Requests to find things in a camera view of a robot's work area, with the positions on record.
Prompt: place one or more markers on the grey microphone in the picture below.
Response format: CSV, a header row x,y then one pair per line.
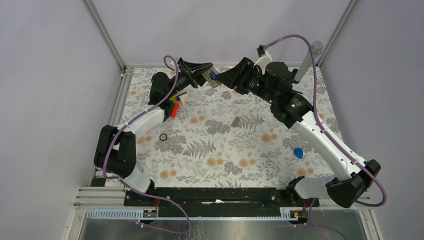
x,y
317,48

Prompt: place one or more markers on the blue plastic piece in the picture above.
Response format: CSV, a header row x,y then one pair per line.
x,y
298,152

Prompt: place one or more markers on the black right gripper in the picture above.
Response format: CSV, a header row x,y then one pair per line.
x,y
235,77

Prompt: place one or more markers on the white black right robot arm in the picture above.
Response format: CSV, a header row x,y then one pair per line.
x,y
353,175

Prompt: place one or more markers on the red plastic block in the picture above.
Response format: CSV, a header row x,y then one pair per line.
x,y
174,110

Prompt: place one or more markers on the green and purple block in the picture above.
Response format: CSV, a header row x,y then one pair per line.
x,y
176,97

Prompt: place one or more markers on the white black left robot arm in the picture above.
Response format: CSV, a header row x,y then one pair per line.
x,y
116,151

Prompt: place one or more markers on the white plastic block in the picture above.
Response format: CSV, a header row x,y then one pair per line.
x,y
183,98

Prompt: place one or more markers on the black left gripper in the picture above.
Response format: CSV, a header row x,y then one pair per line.
x,y
185,68

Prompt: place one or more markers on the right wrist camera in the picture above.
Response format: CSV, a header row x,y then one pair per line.
x,y
264,58

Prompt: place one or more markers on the poker chip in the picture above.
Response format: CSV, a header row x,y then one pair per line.
x,y
163,137

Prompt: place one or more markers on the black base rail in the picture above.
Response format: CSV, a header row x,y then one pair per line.
x,y
216,202

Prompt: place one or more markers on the blue battery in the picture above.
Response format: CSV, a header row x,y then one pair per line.
x,y
212,75

